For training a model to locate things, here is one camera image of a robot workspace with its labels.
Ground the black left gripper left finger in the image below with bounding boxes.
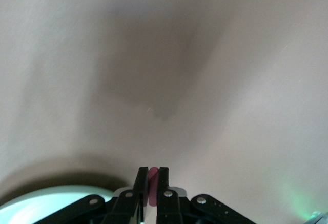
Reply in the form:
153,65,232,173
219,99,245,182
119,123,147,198
104,167,149,224

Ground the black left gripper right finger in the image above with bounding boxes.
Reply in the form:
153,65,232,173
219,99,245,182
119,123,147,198
156,167,184,224

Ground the dark red foam letter l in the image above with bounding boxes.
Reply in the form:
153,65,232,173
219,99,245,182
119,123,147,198
148,167,160,206

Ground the pale green round plate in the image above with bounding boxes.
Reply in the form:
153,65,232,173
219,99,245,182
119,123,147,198
0,185,115,224

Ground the brown table cover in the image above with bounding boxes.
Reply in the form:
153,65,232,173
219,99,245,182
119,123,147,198
0,0,328,224

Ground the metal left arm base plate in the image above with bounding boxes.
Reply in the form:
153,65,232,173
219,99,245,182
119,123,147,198
306,210,328,224

